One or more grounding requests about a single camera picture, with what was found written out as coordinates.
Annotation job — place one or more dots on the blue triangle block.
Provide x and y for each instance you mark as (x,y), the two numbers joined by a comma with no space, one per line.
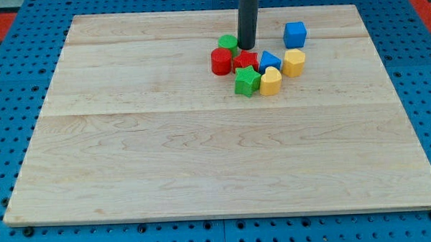
(269,60)

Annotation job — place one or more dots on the red cylinder block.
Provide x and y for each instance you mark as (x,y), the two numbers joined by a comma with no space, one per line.
(221,61)

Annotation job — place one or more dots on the light wooden board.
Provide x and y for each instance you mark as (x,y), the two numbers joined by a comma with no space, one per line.
(135,127)

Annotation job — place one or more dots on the yellow heart block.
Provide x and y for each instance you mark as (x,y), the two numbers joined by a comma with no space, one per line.
(270,82)

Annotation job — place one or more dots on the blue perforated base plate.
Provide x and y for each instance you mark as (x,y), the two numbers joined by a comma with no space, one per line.
(30,51)

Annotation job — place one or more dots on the green cylinder block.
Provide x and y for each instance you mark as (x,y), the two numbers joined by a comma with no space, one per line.
(229,42)

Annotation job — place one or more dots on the yellow hexagon block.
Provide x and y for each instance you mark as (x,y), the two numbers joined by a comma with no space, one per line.
(293,63)

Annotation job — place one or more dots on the green star block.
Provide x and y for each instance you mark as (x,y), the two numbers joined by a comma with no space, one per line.
(247,81)

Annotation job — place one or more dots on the red star block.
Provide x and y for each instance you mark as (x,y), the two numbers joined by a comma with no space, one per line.
(245,59)

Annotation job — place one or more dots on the black cylindrical pointer rod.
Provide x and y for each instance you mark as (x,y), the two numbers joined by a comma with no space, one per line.
(247,20)

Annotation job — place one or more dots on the blue cube block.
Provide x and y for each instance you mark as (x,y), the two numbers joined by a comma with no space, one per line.
(294,35)

